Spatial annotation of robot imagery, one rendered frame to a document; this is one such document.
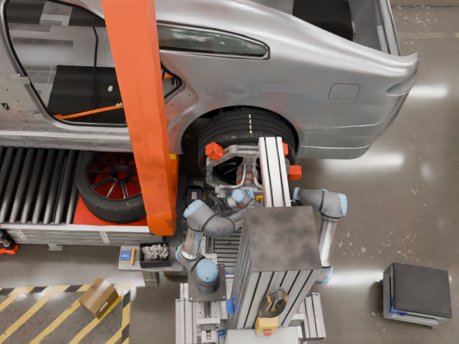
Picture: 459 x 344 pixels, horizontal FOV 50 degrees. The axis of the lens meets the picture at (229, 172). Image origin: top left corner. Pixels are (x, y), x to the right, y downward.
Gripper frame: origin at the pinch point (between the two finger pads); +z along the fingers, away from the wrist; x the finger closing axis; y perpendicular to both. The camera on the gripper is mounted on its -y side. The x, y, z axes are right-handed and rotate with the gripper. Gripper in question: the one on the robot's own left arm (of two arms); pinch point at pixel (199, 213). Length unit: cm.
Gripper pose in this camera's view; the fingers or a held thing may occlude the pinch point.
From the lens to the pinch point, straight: 296.7
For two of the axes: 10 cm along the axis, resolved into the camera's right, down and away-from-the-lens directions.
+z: -8.8, 4.2, 2.2
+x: 2.3, -0.2, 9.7
